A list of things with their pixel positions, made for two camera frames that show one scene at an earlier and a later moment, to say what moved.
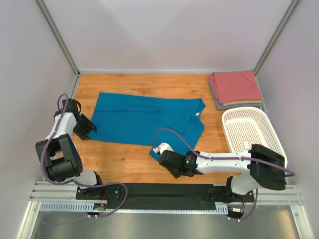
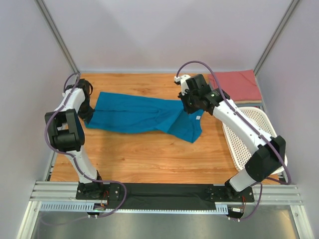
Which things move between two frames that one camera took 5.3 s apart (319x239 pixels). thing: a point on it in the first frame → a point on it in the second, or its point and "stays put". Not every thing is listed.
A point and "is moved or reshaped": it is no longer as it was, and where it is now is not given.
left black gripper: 83,127 → 86,113
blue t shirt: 135,119 is moved or reshaped
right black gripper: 168,162 → 189,105
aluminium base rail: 48,190 stays put
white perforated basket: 244,126 stays put
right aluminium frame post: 276,35 stays put
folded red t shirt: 230,86 stays put
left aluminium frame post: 45,11 stays put
